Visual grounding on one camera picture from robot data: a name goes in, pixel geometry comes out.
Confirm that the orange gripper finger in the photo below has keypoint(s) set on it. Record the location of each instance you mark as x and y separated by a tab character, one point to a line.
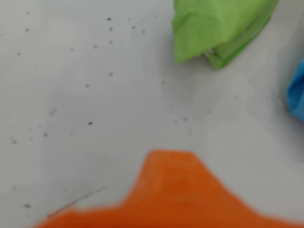
152	194
218	209

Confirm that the blue paper rubbish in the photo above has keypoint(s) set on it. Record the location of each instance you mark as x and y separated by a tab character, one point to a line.
298	95

